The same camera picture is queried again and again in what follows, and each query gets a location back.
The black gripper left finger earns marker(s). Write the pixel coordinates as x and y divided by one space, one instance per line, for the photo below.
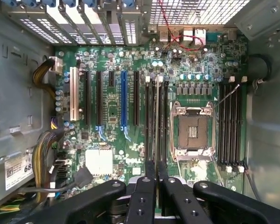
141 205

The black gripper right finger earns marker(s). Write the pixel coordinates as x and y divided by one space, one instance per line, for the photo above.
189 205

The black RAM slot white latches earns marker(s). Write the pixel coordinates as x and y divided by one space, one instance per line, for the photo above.
161 116
148 116
239 126
227 126

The long black expansion slot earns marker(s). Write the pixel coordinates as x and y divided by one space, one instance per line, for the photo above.
87 98
136 98
99 98

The blue expansion slot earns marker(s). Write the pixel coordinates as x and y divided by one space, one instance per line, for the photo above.
123 98

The white PCI expansion slot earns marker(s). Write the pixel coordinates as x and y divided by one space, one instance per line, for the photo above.
74 93

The short black expansion slot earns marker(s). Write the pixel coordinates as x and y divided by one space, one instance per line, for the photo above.
111 78

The metal expansion slot cover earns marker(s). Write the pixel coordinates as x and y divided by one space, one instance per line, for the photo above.
130 28
58 21

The silver chipset heatsink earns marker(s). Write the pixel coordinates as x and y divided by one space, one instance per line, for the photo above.
99 161

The silver CPU socket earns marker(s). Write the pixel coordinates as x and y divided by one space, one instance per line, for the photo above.
193 130

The thin metal locking lever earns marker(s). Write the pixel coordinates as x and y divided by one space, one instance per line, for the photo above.
226 96
171 130

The grey metal PC case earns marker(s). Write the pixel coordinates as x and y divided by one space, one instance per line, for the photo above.
267 140

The green Dell motherboard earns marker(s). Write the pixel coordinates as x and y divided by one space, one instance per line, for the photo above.
112 98

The white barcode label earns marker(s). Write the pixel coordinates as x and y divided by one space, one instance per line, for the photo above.
16 173

